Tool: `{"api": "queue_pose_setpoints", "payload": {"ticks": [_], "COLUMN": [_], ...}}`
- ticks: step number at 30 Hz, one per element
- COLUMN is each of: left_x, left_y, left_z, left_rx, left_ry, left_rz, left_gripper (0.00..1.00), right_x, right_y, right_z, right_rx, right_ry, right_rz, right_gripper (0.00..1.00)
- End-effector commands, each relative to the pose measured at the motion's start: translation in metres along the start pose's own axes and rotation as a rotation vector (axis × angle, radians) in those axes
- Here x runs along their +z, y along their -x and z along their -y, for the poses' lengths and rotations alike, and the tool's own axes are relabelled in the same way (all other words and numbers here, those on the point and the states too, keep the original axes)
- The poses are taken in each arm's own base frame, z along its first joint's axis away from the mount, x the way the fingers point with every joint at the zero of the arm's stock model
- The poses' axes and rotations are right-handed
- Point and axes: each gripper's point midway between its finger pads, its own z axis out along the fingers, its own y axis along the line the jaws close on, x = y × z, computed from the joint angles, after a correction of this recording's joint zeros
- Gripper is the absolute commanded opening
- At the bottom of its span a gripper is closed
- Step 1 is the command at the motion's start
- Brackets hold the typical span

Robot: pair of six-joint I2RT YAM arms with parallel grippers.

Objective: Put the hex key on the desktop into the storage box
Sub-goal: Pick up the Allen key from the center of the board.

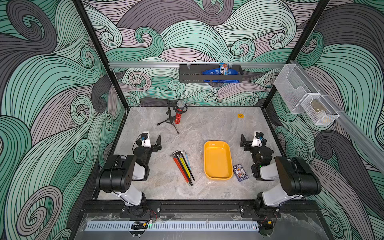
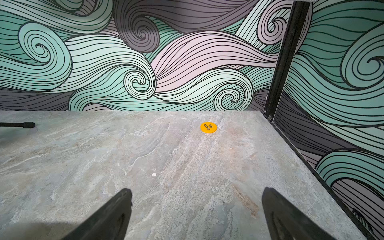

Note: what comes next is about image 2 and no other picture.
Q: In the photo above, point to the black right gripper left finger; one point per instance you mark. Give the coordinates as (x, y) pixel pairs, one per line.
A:
(110, 222)

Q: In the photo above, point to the black tripod microphone stand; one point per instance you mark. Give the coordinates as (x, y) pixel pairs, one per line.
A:
(28, 125)

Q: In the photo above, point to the yellow round token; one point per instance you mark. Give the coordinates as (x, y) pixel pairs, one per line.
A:
(208, 127)

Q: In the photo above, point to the black corner frame post right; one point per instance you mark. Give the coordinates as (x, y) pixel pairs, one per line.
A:
(299, 11)

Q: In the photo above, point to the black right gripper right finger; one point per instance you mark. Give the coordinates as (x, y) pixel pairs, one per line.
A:
(287, 222)

